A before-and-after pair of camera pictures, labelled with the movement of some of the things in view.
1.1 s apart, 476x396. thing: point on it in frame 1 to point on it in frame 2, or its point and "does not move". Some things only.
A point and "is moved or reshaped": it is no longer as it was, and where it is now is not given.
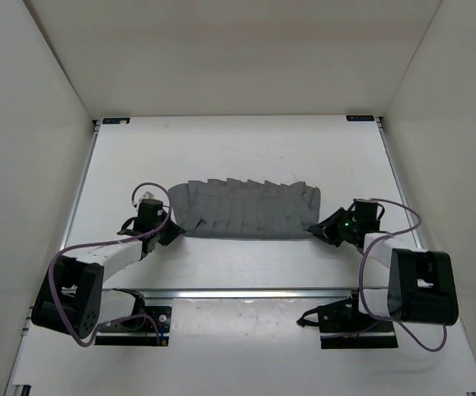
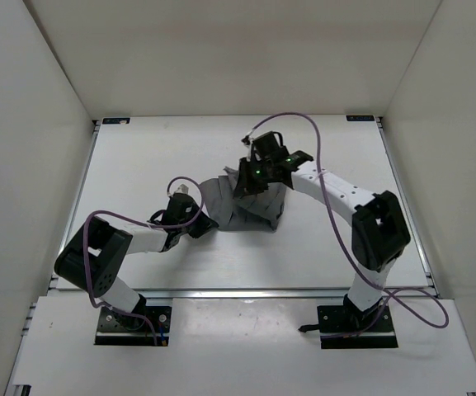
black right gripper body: (347, 227) to (263, 168)
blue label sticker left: (115, 120) does not move
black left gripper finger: (170, 233) to (203, 223)
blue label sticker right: (360, 118) does not move
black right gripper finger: (330, 224) to (247, 180)
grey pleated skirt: (233, 208) is moved or reshaped
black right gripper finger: (333, 238) to (261, 186)
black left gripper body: (160, 224) to (193, 212)
